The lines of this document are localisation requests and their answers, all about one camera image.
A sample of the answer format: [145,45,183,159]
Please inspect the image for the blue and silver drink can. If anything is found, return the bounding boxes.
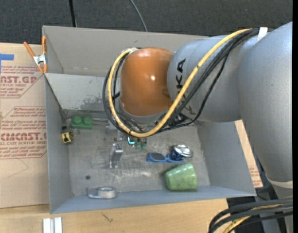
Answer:
[171,144,194,161]

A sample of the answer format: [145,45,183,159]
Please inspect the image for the green cup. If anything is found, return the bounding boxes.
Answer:
[164,162,198,192]

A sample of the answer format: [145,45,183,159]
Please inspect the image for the grey metal bin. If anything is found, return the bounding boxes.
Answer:
[41,25,258,215]

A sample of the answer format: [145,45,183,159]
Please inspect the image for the brown cardboard board red print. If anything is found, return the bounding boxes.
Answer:
[0,42,264,210]

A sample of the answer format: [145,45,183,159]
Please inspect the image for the grey tape roll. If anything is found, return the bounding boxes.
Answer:
[88,186,117,200]

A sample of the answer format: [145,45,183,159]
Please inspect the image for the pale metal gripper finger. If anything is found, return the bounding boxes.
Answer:
[114,143,124,168]
[109,143,117,169]

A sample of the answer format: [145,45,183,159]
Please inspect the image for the green toy brick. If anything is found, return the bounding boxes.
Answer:
[70,115,94,131]

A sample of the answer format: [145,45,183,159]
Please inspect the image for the blue sunglasses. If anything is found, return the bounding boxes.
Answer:
[146,151,186,164]

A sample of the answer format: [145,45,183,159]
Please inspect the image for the yellow and black tape measure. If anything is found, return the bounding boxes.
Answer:
[61,129,75,145]

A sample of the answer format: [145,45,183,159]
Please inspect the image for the black cylinder on white bracket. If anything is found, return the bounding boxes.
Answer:
[167,114,189,128]

